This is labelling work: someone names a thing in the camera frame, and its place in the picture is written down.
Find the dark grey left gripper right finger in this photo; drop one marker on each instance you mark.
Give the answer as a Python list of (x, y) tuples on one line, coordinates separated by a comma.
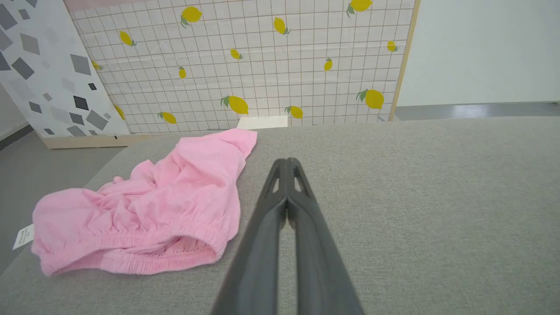
[(317, 262)]

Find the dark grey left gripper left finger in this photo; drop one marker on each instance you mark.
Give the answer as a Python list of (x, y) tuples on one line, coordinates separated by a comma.
[(258, 245)]

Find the pink elastic-waist shorts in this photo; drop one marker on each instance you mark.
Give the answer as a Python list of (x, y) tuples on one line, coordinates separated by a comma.
[(166, 201)]

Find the grey fabric sofa seat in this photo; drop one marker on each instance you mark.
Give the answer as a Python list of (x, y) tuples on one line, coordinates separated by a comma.
[(415, 210)]

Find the white rectangular block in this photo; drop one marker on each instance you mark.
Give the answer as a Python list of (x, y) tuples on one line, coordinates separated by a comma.
[(262, 122)]

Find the lemon print grid panel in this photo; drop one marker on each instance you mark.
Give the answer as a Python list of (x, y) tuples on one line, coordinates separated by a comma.
[(280, 74)]

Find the grey terrazzo pattern panel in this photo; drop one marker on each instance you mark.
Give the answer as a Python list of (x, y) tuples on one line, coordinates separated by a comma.
[(43, 65)]

